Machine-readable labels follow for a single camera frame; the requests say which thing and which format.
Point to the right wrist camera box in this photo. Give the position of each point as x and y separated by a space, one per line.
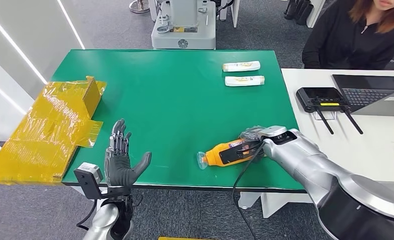
231 155

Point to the black bundled objects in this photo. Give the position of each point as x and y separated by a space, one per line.
299 11

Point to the person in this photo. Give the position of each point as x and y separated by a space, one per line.
342 43

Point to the white tube gold cap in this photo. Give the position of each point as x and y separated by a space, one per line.
241 66
244 81

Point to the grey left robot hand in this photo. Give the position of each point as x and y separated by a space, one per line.
117 169

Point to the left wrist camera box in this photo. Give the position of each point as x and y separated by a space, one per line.
88 175

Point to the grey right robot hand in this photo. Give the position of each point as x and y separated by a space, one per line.
249 134

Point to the yellow taped cardboard box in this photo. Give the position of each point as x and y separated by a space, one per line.
44 132

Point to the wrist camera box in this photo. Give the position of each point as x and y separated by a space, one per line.
88 175
231 155

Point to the yellow flat object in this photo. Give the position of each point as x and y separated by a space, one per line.
183 238

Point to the grey machine with column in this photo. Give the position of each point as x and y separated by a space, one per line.
183 36

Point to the chrome stanchion base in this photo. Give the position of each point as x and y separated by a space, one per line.
139 6

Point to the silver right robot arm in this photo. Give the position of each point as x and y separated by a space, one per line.
315 169

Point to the orange bottle clear cap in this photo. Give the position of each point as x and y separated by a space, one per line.
211 157

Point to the clear controller stand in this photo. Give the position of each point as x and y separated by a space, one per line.
332 116

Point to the grey laptop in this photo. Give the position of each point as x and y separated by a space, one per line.
362 96

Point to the black remote controller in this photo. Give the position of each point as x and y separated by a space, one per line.
315 97

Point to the white desk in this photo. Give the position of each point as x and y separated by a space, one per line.
365 149

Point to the white furniture panel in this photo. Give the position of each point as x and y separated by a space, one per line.
315 13
235 13

